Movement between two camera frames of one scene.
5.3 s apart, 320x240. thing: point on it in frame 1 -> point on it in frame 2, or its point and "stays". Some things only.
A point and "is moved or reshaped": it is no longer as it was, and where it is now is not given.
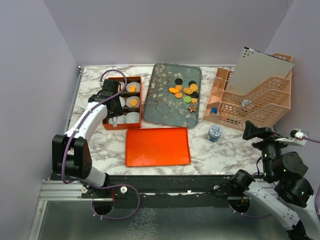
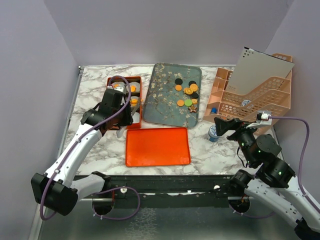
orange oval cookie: x=178 y=95 -> x=180 y=103
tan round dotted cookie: x=194 y=86 stays
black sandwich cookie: x=191 y=82 stays
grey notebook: x=254 y=67 stays
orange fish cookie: x=173 y=90 -> x=134 y=101
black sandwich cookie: x=178 y=81 stays
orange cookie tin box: x=129 y=88 stays
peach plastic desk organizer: x=265 y=105 stays
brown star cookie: x=192 y=108 stays
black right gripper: x=251 y=130 -> x=223 y=125
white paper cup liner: x=132 y=117 stays
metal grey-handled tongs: x=114 y=121 is moved or reshaped
